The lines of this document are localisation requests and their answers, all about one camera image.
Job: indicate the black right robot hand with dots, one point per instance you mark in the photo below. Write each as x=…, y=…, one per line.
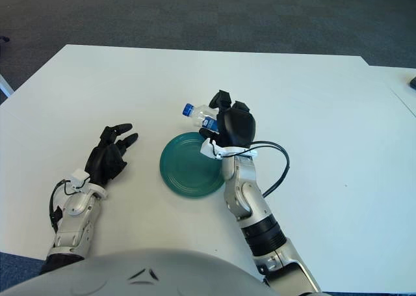
x=237, y=127

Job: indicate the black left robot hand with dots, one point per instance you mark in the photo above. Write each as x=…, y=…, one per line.
x=104, y=161

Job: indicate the clear bottle with blue cap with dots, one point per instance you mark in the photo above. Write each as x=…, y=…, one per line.
x=198, y=112

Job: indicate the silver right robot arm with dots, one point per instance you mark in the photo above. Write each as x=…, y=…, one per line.
x=247, y=192

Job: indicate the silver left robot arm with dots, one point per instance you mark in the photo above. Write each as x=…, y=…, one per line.
x=78, y=205

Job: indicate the green round plate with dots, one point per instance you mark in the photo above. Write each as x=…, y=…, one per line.
x=188, y=169

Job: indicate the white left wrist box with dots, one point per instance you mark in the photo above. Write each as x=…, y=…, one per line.
x=80, y=176

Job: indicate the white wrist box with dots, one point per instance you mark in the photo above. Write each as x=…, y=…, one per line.
x=80, y=176
x=208, y=149

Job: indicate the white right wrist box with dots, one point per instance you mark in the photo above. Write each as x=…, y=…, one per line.
x=208, y=149

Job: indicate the silver robot torso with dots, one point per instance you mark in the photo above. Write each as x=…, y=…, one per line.
x=130, y=276

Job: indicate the white side table leg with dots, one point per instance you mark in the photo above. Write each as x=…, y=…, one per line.
x=5, y=86

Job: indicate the black office chair base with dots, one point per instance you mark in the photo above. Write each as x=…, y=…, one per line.
x=4, y=38

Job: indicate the white adjoining table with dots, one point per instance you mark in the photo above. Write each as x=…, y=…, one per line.
x=399, y=81

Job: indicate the black device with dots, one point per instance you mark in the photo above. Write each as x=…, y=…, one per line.
x=413, y=82

